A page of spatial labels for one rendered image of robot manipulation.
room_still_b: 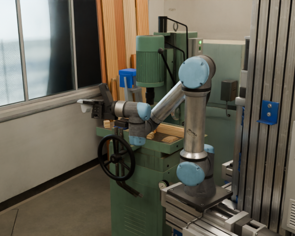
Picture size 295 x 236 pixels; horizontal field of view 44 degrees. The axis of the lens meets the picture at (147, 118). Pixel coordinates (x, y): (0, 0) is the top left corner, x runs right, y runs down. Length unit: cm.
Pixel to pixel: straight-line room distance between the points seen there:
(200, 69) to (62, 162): 256
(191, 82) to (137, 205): 123
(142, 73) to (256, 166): 94
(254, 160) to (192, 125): 36
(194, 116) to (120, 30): 266
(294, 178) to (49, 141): 251
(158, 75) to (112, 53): 166
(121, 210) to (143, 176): 35
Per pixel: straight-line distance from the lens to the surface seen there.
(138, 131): 159
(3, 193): 338
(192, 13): 477
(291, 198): 160
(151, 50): 220
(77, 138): 383
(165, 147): 214
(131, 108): 157
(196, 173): 151
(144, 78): 223
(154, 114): 167
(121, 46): 404
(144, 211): 242
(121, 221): 260
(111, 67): 384
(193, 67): 141
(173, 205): 186
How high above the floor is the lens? 161
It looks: 16 degrees down
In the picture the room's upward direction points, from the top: straight up
